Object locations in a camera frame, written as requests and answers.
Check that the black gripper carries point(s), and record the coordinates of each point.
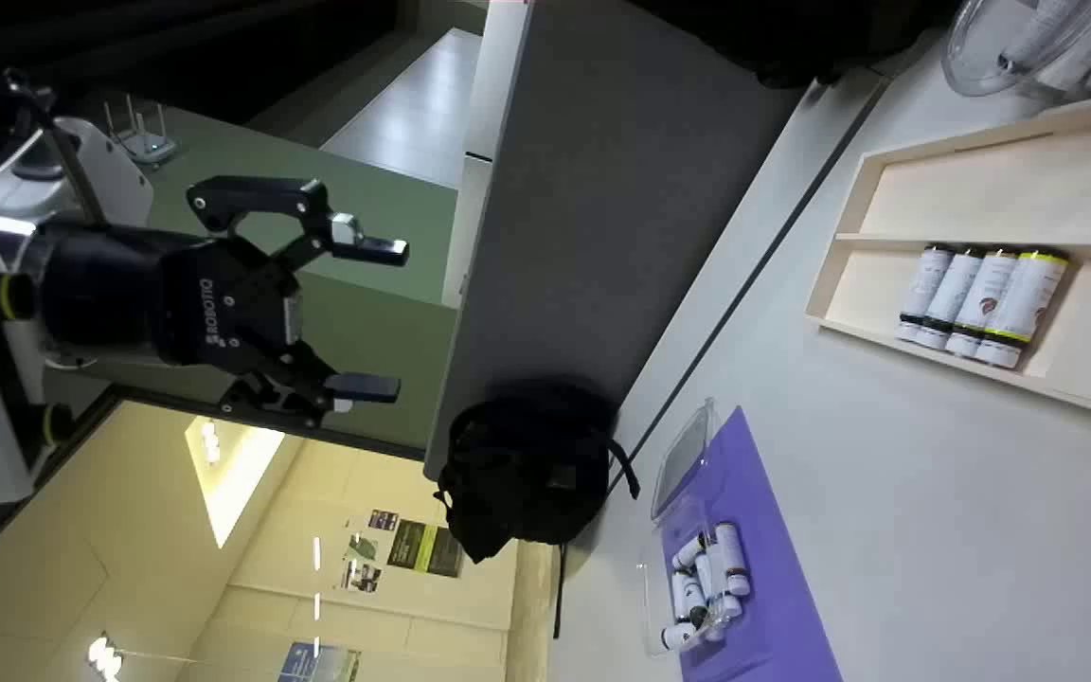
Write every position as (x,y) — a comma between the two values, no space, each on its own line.
(181,305)

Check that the small white bottle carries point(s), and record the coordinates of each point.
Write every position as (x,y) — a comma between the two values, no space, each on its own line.
(733,563)
(710,591)
(690,553)
(684,637)
(684,596)
(713,616)

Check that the white bottle in wooden tray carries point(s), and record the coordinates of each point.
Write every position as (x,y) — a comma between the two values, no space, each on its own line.
(953,300)
(924,292)
(988,308)

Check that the square ceiling light panel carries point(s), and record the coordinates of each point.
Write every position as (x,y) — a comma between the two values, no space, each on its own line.
(232,477)

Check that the clear glass cup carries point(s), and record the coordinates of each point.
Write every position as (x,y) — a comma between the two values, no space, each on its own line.
(141,127)

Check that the black and yellow poster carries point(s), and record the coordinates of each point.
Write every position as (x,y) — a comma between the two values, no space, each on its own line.
(406,543)

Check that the black duffel bag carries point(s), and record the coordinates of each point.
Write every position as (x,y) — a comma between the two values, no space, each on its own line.
(530,477)

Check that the grey desk partition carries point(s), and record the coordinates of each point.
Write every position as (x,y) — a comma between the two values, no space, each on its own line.
(607,214)

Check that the blue poster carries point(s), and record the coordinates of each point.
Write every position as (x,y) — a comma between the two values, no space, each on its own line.
(319,661)

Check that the purple mat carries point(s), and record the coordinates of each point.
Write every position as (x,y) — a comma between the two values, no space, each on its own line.
(766,555)

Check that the wooden tray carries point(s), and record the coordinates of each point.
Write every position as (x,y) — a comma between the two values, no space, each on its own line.
(1078,241)

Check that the round clear plastic tub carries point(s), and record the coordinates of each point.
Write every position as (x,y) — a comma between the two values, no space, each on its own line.
(1041,44)

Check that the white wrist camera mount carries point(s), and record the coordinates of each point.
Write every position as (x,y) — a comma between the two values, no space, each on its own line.
(79,171)

